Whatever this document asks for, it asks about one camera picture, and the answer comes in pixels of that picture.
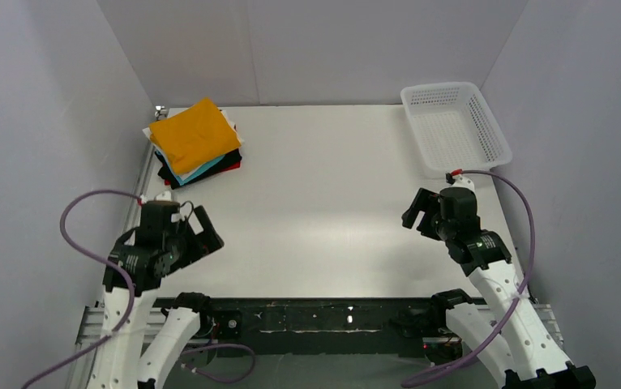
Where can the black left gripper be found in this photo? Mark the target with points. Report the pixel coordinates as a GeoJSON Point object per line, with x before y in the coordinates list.
{"type": "Point", "coordinates": [203, 236]}

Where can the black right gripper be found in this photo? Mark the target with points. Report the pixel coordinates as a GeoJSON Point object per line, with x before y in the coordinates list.
{"type": "Point", "coordinates": [425, 213]}

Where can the yellow t shirt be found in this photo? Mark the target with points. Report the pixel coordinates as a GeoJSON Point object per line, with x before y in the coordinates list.
{"type": "Point", "coordinates": [192, 134]}

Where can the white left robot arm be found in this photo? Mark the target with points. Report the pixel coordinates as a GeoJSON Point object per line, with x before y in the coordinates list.
{"type": "Point", "coordinates": [185, 316]}

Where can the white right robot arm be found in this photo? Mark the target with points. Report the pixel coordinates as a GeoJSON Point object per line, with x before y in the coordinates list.
{"type": "Point", "coordinates": [518, 351]}

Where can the cyan folded t shirt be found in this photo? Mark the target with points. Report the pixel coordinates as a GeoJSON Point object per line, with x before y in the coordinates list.
{"type": "Point", "coordinates": [181, 179]}

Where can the red folded t shirt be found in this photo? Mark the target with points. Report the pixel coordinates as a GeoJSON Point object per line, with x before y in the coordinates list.
{"type": "Point", "coordinates": [170, 181]}

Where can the white plastic basket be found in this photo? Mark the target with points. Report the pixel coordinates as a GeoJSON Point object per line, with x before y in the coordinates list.
{"type": "Point", "coordinates": [454, 128]}

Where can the black folded t shirt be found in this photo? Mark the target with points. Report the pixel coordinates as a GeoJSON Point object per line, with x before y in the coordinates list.
{"type": "Point", "coordinates": [230, 159]}

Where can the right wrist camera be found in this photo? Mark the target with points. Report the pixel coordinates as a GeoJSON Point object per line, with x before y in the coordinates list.
{"type": "Point", "coordinates": [456, 178]}

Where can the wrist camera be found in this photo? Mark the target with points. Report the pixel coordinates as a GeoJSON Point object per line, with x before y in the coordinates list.
{"type": "Point", "coordinates": [167, 207]}
{"type": "Point", "coordinates": [456, 178]}

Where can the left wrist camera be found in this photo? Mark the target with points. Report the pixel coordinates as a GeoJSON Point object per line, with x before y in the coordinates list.
{"type": "Point", "coordinates": [167, 207]}

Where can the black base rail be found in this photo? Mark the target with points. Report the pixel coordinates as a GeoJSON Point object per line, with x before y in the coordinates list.
{"type": "Point", "coordinates": [410, 327]}

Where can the aluminium table frame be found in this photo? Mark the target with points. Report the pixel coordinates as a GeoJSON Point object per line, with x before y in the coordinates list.
{"type": "Point", "coordinates": [116, 351]}

